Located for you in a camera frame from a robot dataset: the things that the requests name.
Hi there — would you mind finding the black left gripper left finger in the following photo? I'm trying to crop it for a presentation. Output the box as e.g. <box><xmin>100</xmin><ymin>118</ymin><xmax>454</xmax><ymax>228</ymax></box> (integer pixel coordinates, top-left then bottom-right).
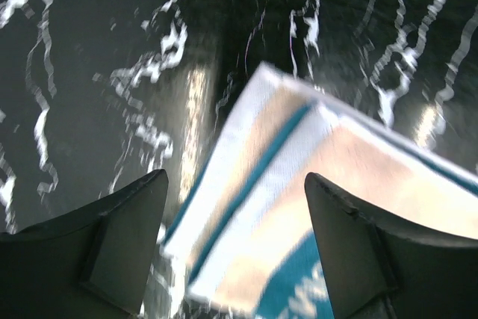
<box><xmin>1</xmin><ymin>169</ymin><xmax>168</xmax><ymax>318</ymax></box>

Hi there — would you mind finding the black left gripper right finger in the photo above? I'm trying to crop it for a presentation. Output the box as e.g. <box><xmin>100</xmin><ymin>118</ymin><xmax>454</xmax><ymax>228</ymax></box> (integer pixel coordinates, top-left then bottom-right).
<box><xmin>305</xmin><ymin>173</ymin><xmax>477</xmax><ymax>318</ymax></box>

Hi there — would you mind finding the teal Doraemon towel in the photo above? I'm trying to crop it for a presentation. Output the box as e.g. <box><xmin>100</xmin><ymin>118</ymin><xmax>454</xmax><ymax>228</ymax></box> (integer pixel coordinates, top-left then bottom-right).
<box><xmin>162</xmin><ymin>64</ymin><xmax>477</xmax><ymax>318</ymax></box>

